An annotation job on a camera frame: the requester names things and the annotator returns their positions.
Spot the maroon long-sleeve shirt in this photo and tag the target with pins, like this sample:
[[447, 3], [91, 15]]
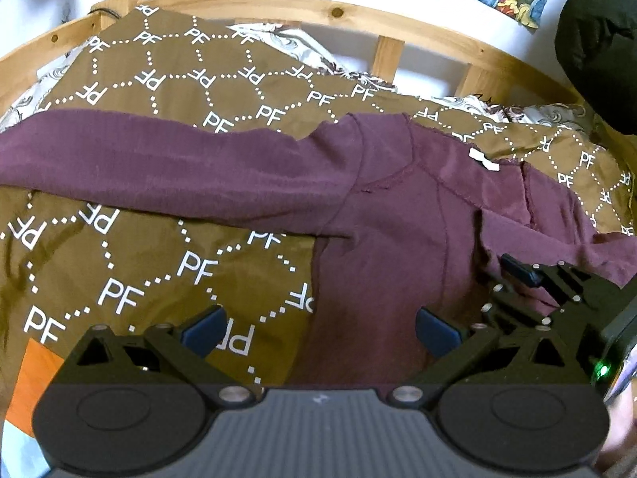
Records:
[[402, 215]]

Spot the brown PF patterned quilt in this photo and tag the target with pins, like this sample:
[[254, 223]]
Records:
[[68, 264]]

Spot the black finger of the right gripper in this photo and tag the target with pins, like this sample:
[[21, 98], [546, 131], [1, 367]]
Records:
[[527, 274]]

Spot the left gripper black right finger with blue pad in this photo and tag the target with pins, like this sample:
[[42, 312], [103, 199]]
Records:
[[511, 357]]

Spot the black puffy jacket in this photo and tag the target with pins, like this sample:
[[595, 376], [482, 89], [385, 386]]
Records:
[[595, 45]]

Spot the wooden bed frame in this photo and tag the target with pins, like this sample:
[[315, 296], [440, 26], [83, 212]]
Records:
[[199, 63]]

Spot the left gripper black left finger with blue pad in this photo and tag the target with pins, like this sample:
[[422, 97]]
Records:
[[163, 354]]

